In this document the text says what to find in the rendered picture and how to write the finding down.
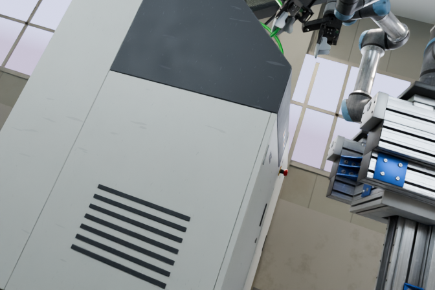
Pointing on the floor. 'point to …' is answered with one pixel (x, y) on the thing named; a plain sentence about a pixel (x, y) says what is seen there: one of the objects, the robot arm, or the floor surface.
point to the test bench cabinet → (148, 193)
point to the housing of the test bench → (63, 97)
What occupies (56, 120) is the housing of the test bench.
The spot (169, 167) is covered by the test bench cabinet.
